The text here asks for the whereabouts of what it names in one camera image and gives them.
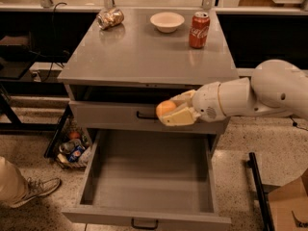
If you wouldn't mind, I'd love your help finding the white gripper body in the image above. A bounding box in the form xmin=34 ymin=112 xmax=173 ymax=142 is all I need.
xmin=192 ymin=82 xmax=226 ymax=122

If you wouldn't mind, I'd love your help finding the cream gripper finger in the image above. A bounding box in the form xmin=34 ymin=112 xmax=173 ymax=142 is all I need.
xmin=170 ymin=90 xmax=195 ymax=107
xmin=160 ymin=107 xmax=200 ymax=126

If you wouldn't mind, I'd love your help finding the orange fruit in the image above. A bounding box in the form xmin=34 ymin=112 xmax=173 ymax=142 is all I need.
xmin=156 ymin=100 xmax=176 ymax=116

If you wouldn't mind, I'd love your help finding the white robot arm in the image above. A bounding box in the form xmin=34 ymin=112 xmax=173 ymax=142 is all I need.
xmin=156 ymin=60 xmax=308 ymax=126

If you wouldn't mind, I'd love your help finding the grey drawer cabinet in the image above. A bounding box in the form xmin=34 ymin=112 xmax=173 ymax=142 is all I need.
xmin=58 ymin=7 xmax=238 ymax=139

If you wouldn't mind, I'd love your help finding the open grey bottom drawer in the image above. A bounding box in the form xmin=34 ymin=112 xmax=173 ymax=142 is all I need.
xmin=63 ymin=130 xmax=231 ymax=231

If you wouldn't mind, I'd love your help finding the grey upper drawer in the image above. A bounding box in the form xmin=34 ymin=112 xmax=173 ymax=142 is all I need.
xmin=69 ymin=101 xmax=229 ymax=134

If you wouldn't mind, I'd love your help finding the red cola can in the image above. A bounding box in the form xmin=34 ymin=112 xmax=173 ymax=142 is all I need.
xmin=189 ymin=12 xmax=210 ymax=49

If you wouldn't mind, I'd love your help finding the white bowl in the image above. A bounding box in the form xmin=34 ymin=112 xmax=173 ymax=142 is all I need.
xmin=150 ymin=12 xmax=185 ymax=33

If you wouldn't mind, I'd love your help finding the crumpled shiny snack bag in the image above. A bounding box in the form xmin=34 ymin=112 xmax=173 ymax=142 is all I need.
xmin=96 ymin=8 xmax=124 ymax=30

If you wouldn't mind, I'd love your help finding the brown cardboard box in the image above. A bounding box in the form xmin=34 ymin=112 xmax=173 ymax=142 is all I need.
xmin=269 ymin=168 xmax=308 ymax=231

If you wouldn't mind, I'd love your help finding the beige sneaker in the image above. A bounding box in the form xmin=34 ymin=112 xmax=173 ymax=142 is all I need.
xmin=8 ymin=177 xmax=62 ymax=208

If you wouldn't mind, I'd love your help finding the beige trouser leg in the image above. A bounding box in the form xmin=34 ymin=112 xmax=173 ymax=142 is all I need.
xmin=0 ymin=157 xmax=28 ymax=206

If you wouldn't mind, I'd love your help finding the wire basket with items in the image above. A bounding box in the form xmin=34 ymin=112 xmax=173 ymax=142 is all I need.
xmin=54 ymin=118 xmax=91 ymax=169

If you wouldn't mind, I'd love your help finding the black metal frame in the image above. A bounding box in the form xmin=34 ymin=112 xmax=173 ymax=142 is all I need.
xmin=247 ymin=152 xmax=274 ymax=231

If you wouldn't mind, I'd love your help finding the black power cable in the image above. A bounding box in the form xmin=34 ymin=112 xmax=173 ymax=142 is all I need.
xmin=28 ymin=2 xmax=73 ymax=82

